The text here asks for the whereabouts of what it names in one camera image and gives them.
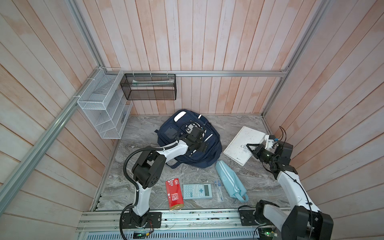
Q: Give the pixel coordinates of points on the light blue calculator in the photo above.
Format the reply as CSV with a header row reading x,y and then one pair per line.
x,y
197,191

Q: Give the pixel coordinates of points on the light blue pencil case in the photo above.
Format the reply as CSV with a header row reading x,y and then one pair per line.
x,y
231,182

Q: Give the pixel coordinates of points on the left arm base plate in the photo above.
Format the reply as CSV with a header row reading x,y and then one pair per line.
x,y
130,220

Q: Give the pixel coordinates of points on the white hardcover book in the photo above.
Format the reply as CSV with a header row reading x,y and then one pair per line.
x,y
237,150

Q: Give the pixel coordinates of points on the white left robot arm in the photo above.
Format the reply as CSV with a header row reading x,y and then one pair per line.
x,y
144,167

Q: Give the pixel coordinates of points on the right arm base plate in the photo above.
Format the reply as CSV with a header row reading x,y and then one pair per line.
x,y
247,217

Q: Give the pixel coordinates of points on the clear pen pack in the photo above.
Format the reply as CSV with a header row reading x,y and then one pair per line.
x,y
218,190

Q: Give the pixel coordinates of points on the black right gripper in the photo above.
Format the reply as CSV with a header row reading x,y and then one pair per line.
x,y
256,151

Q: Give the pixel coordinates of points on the aluminium front rail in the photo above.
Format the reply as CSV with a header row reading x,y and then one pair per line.
x,y
104,221

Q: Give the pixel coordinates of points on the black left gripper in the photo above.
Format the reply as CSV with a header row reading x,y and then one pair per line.
x,y
203,147

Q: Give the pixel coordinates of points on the black mesh basket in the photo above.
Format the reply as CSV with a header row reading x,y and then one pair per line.
x,y
151,87

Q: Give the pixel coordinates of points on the red booklet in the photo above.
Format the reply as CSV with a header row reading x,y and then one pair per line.
x,y
174,194

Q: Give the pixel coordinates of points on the navy blue student backpack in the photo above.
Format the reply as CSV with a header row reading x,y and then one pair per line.
x,y
175,130

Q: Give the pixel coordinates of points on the white wire mesh shelf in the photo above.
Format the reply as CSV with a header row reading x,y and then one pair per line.
x,y
104,103

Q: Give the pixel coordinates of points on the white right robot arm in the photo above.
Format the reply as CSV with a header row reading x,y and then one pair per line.
x,y
305,220

